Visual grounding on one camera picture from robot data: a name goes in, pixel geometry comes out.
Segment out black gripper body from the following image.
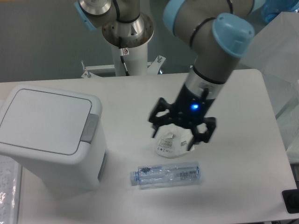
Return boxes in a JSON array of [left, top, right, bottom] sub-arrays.
[[171, 85, 214, 128]]

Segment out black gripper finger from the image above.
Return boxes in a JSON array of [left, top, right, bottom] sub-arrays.
[[187, 117, 217, 151], [148, 98, 173, 138]]

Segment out white plastic trash can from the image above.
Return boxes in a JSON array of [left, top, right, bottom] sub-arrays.
[[0, 84, 107, 190]]

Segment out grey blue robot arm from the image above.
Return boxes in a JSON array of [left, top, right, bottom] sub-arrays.
[[74, 0, 264, 148]]

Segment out white crumpled plastic wrapper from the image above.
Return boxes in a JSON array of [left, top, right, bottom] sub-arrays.
[[154, 124, 194, 159]]

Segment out clear plastic water bottle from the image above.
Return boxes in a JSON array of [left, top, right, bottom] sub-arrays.
[[130, 161, 201, 189]]

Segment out black device at edge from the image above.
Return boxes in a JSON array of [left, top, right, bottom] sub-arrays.
[[282, 189, 299, 214]]

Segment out blue water jug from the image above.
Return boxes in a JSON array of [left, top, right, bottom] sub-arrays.
[[261, 0, 299, 24]]

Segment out clear plastic paper sleeve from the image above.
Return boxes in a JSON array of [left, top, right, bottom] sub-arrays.
[[0, 156, 22, 224]]

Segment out white pedestal base frame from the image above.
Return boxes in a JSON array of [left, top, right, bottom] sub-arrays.
[[81, 55, 166, 78]]

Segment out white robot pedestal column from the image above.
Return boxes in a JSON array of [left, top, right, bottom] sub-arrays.
[[110, 43, 148, 77]]

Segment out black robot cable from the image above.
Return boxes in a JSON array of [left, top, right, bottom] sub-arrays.
[[118, 36, 130, 77]]

